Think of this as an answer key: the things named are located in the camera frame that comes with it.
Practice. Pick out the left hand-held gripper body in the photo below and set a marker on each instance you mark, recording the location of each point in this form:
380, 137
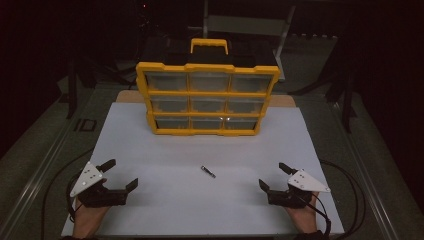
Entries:
89, 178

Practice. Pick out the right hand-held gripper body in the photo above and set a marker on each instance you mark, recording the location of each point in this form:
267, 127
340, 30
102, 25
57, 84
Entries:
305, 181

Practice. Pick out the clear plastic drawer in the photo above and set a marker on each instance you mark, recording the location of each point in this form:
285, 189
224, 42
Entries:
208, 104

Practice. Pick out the yellow and black drawer organizer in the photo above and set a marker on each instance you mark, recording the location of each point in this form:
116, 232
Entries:
208, 94

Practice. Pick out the person's right hand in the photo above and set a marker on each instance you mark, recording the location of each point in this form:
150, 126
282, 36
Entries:
305, 218

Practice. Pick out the person's left hand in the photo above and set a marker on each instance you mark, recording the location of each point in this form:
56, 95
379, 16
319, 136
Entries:
87, 220

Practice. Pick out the white board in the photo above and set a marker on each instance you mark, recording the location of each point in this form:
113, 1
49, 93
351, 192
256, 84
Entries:
200, 200

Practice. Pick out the black stand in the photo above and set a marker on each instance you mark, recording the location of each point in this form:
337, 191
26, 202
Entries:
346, 103
71, 90

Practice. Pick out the grey metal stand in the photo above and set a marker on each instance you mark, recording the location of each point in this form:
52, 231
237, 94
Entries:
246, 25

